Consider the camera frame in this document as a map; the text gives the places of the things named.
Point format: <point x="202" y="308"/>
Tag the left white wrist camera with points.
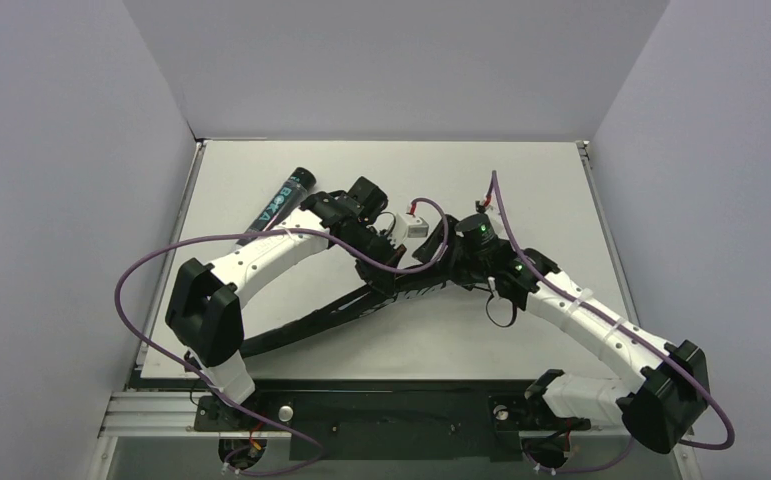
<point x="407" y="226"/>

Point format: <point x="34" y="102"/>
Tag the black racket bag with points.
<point x="361" y="302"/>

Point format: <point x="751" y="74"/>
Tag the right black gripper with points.
<point x="436" y="248"/>

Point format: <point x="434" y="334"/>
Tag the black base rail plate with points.
<point x="394" y="420"/>

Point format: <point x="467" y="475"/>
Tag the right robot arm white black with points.
<point x="656" y="388"/>

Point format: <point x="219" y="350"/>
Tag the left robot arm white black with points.
<point x="204" y="311"/>

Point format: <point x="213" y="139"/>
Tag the black shuttlecock tube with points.
<point x="288" y="197"/>

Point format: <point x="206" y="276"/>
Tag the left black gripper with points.
<point x="380" y="271"/>

